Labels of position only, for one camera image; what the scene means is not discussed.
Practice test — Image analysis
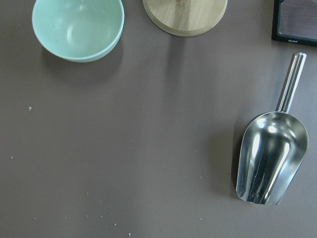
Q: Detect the stainless steel ice scoop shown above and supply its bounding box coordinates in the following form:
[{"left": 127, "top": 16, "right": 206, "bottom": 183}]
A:
[{"left": 236, "top": 53, "right": 309, "bottom": 205}]

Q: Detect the black framed glass tray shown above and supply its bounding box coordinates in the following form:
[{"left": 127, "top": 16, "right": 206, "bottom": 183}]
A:
[{"left": 271, "top": 0, "right": 317, "bottom": 47}]

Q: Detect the wooden cup rack stand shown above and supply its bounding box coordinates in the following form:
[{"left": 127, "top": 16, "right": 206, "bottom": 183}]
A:
[{"left": 143, "top": 0, "right": 228, "bottom": 37}]

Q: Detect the mint green bowl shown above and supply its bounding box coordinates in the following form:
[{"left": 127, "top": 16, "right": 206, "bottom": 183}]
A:
[{"left": 32, "top": 0, "right": 125, "bottom": 62}]

